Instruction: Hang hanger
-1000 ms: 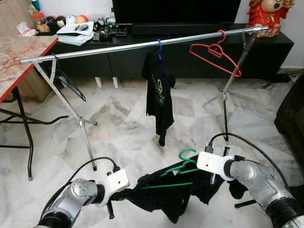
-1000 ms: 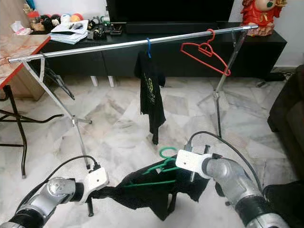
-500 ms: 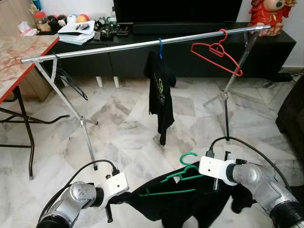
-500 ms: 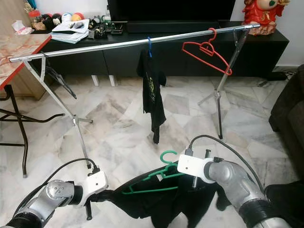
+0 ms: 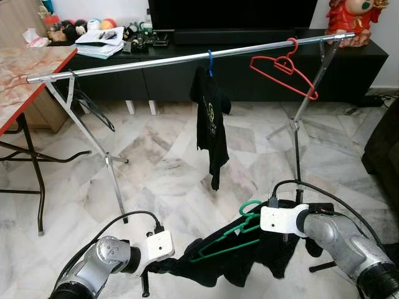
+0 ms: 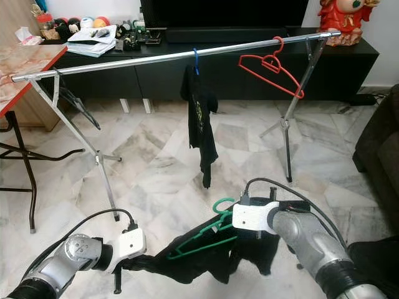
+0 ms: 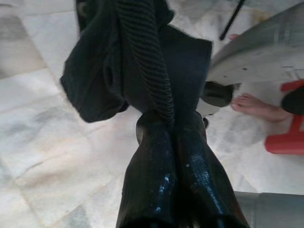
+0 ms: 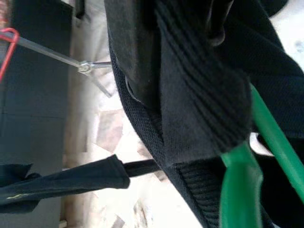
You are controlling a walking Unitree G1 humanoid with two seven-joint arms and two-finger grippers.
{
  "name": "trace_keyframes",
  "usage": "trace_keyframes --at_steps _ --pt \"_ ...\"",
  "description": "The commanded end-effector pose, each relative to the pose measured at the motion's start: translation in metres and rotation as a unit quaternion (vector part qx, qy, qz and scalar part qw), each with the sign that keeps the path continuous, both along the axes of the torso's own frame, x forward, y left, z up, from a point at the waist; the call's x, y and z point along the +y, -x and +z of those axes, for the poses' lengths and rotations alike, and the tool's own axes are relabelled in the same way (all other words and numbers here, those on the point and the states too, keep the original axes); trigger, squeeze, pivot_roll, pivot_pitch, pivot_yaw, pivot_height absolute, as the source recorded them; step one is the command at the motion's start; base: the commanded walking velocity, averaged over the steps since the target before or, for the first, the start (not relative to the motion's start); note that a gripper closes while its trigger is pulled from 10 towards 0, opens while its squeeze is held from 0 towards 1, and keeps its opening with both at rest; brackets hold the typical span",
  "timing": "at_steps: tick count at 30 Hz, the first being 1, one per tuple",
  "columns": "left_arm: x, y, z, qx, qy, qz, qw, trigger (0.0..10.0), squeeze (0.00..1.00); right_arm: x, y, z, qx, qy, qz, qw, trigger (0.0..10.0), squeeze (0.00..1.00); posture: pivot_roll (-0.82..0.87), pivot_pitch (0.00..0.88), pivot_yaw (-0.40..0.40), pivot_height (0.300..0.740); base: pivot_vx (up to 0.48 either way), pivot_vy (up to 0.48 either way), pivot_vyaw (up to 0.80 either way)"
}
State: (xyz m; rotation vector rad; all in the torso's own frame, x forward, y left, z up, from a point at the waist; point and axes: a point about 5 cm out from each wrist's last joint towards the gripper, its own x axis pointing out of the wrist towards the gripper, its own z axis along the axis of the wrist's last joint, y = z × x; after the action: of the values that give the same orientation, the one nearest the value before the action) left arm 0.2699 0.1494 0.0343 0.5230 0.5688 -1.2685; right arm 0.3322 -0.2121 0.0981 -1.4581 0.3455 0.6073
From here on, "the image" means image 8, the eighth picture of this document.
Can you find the black t-shirt with green logo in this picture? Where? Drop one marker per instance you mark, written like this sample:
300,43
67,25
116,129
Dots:
71,175

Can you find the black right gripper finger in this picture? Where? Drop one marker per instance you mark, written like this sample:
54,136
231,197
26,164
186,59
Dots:
135,47

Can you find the silver rack tripod stand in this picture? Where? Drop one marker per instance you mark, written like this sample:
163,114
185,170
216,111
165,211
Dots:
85,66

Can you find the red plastic hanger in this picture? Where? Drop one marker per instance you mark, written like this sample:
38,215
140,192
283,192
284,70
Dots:
17,35

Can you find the green plastic hanger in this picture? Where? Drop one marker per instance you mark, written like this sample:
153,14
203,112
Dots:
237,190

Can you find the black tv cabinet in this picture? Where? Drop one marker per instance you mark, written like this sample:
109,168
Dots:
35,114

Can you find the navy shirt with red trim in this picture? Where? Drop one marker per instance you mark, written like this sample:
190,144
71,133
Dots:
190,95

